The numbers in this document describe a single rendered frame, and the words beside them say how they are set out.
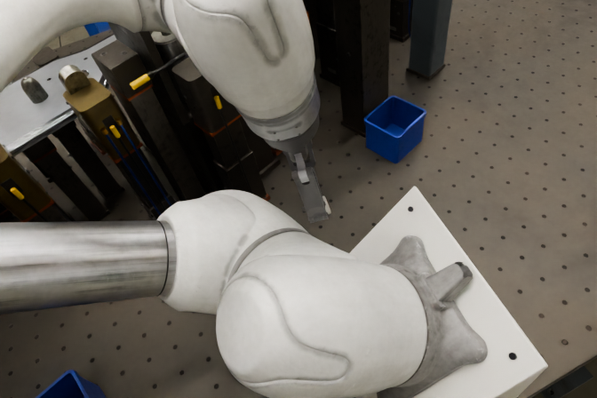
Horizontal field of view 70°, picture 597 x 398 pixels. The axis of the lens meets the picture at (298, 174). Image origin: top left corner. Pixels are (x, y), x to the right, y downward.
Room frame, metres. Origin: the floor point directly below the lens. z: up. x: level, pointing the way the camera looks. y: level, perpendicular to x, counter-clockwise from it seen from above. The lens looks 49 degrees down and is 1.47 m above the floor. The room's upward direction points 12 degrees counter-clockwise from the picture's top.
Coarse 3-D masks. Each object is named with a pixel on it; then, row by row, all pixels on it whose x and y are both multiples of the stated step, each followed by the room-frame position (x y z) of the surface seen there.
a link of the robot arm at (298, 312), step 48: (288, 240) 0.29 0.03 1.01; (240, 288) 0.21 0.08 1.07; (288, 288) 0.20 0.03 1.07; (336, 288) 0.20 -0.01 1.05; (384, 288) 0.21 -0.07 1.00; (240, 336) 0.17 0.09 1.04; (288, 336) 0.15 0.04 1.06; (336, 336) 0.15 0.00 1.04; (384, 336) 0.16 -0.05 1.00; (288, 384) 0.12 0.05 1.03; (336, 384) 0.12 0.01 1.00; (384, 384) 0.12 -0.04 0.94
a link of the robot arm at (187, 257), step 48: (240, 192) 0.44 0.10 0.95; (0, 240) 0.29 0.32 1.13; (48, 240) 0.30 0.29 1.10; (96, 240) 0.31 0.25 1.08; (144, 240) 0.32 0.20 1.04; (192, 240) 0.32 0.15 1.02; (240, 240) 0.32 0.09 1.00; (0, 288) 0.25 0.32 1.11; (48, 288) 0.26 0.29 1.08; (96, 288) 0.26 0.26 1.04; (144, 288) 0.27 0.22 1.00; (192, 288) 0.27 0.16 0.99
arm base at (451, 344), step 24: (408, 240) 0.30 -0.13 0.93; (384, 264) 0.29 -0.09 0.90; (408, 264) 0.27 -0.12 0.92; (456, 264) 0.23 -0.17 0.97; (432, 288) 0.22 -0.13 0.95; (456, 288) 0.21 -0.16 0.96; (432, 312) 0.19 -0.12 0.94; (456, 312) 0.19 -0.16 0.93; (432, 336) 0.17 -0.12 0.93; (456, 336) 0.16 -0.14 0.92; (480, 336) 0.16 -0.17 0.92; (432, 360) 0.15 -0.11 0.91; (456, 360) 0.14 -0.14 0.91; (480, 360) 0.13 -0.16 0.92; (408, 384) 0.13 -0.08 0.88; (432, 384) 0.13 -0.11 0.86
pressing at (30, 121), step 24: (96, 48) 0.88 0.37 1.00; (48, 72) 0.83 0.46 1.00; (96, 72) 0.79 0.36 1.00; (0, 96) 0.78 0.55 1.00; (24, 96) 0.76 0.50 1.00; (48, 96) 0.74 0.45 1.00; (0, 120) 0.70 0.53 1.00; (24, 120) 0.68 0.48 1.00; (48, 120) 0.66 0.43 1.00; (72, 120) 0.66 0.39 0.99; (24, 144) 0.61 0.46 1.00
